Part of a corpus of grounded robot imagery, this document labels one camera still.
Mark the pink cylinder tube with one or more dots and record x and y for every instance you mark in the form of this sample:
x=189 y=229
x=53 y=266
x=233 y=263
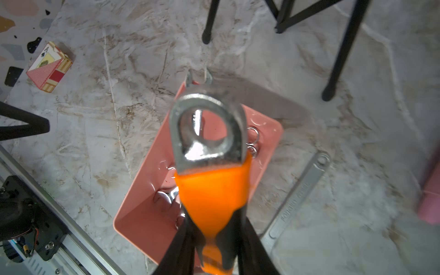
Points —
x=429 y=206

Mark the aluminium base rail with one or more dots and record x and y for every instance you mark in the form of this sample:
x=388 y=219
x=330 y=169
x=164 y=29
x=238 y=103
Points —
x=38 y=235

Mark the playing card box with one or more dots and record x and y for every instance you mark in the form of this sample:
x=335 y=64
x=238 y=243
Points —
x=49 y=68

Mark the large silver adjustable wrench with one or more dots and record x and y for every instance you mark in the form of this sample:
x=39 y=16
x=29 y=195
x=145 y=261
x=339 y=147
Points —
x=311 y=175

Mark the pink plastic storage box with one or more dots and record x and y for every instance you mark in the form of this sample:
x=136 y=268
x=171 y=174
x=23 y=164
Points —
x=140 y=222

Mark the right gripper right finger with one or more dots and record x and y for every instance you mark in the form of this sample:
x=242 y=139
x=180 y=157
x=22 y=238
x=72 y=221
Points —
x=254 y=251

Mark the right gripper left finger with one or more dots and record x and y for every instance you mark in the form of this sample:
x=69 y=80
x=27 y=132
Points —
x=180 y=256

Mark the black perforated music stand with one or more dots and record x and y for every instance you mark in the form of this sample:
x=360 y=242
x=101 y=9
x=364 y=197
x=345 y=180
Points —
x=279 y=45

